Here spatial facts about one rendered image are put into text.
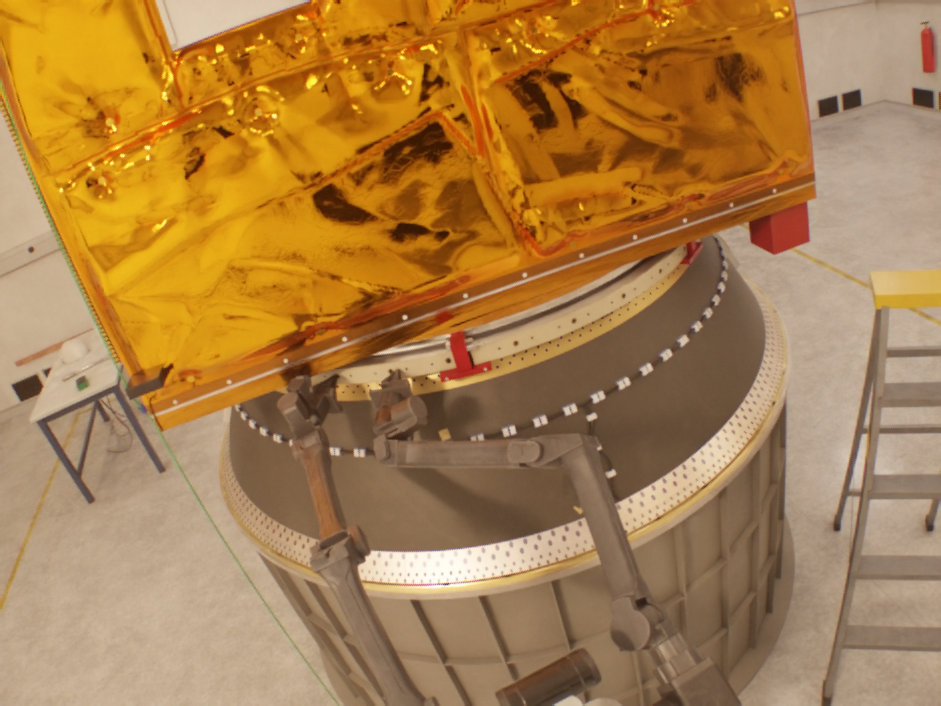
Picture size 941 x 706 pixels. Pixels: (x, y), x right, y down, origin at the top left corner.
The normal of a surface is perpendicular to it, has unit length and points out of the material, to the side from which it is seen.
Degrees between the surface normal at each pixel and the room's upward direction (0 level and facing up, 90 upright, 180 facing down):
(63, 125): 85
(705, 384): 62
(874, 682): 0
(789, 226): 90
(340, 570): 37
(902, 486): 0
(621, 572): 41
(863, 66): 90
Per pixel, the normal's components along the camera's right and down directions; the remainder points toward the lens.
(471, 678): -0.18, 0.51
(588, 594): 0.20, 0.42
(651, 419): 0.29, -0.12
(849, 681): -0.25, -0.85
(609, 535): -0.54, -0.22
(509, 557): -0.16, -0.30
